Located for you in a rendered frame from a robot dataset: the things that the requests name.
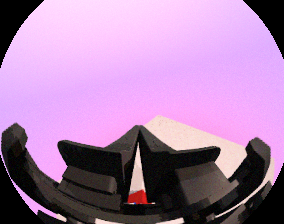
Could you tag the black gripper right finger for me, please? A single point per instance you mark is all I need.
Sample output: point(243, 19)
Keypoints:
point(158, 160)

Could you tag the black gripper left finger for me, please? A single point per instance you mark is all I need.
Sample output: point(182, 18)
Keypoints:
point(116, 160)

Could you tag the red circuit board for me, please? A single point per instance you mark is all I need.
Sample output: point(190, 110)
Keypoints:
point(138, 198)

